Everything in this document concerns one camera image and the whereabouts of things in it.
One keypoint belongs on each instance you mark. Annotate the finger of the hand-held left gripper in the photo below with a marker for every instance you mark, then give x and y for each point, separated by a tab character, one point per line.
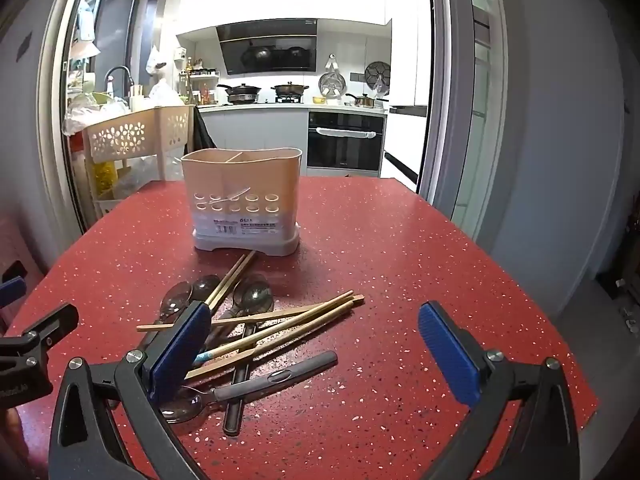
12	291
52	322

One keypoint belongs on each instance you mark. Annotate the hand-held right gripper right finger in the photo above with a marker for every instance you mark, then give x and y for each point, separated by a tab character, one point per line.
445	355

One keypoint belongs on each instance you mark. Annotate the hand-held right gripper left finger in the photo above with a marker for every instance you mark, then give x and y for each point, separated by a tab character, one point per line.
182	347

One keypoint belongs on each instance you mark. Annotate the bamboo chopstick blue patterned end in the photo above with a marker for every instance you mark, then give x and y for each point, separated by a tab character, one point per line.
240	341

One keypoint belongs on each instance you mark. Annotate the beige plastic utensil holder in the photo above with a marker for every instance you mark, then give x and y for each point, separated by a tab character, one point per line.
240	195

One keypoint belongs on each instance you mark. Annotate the yellow bag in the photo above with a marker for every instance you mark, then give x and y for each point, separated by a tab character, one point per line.
105	177

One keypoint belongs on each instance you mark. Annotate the beige flower-cutout storage cart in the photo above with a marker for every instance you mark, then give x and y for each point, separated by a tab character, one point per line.
135	130

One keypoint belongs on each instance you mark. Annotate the black hanging cloth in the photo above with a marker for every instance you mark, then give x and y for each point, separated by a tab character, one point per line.
202	132

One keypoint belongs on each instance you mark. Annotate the grey lower cabinets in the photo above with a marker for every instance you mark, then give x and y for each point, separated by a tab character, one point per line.
255	137

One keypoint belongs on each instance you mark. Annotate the white refrigerator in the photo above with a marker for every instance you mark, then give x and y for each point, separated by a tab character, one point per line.
405	130

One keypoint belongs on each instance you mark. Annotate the black built-in oven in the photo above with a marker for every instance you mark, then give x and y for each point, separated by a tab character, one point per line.
345	145

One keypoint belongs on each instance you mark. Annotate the black kitchen faucet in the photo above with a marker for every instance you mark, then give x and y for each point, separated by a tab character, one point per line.
117	72

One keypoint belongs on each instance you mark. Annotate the white plastic bag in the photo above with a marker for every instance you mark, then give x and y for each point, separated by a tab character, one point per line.
162	94

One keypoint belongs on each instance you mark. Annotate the black wok with lid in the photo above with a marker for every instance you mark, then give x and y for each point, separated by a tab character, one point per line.
242	92
290	90

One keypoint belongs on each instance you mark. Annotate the spice rack with bottles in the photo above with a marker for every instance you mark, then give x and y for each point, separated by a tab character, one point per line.
200	85

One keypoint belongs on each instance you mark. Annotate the small metal pot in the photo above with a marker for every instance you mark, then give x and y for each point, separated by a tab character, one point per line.
365	101

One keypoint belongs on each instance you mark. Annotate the round metal steamer rack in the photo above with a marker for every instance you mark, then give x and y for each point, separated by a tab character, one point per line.
376	75

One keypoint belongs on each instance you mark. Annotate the hanging metal colander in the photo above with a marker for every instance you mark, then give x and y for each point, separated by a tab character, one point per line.
331	82

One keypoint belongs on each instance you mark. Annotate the black range hood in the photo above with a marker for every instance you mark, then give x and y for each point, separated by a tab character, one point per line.
270	45

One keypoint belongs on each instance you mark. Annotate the grey sliding door frame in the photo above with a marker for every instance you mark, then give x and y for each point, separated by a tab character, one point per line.
465	110
55	110

